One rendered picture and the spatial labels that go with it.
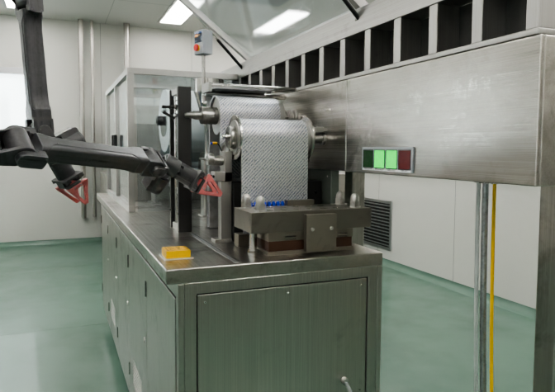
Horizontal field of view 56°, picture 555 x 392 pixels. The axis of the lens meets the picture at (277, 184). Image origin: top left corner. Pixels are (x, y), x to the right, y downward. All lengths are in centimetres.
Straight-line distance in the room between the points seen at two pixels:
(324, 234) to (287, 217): 13
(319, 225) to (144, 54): 597
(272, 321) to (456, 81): 80
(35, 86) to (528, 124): 129
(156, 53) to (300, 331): 612
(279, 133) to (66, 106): 561
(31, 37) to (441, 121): 115
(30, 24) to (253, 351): 112
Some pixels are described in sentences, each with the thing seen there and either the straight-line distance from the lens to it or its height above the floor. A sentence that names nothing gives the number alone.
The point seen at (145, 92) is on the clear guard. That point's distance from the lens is 268.
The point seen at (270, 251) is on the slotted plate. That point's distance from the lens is 155.
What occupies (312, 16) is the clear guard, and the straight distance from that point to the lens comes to 201.
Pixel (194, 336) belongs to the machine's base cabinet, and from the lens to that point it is 147.
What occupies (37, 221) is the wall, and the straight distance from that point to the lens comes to 722.
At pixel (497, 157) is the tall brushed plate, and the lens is 123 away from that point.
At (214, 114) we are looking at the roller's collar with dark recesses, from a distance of 196.
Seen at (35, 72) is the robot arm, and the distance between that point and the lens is 169.
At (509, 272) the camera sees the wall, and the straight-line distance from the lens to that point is 449.
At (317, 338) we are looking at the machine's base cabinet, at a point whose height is 66.
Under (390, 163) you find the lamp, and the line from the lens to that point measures 152.
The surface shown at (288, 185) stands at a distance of 175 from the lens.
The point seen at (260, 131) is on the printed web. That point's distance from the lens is 171.
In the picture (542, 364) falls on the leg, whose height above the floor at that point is 72.
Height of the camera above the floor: 121
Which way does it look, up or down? 4 degrees down
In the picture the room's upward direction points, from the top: straight up
